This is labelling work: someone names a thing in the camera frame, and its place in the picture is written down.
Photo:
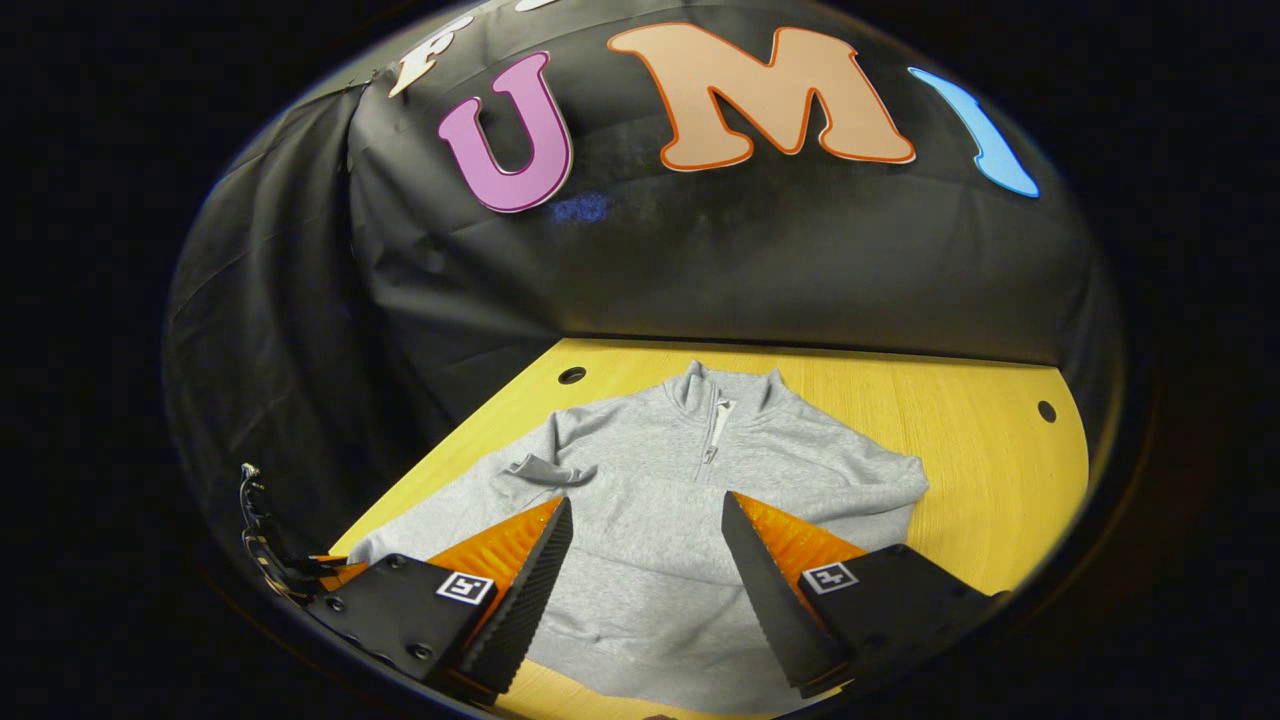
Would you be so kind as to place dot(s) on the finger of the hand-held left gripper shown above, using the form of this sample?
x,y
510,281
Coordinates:
x,y
340,575

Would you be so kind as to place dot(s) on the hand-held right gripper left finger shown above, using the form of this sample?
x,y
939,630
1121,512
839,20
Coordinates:
x,y
525,610

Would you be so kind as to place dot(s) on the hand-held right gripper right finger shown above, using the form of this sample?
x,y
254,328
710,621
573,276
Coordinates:
x,y
775,610

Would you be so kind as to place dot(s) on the grey zip sweatshirt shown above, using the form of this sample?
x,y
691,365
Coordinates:
x,y
650,470

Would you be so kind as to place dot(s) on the black backdrop cloth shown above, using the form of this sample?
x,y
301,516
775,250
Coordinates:
x,y
750,260

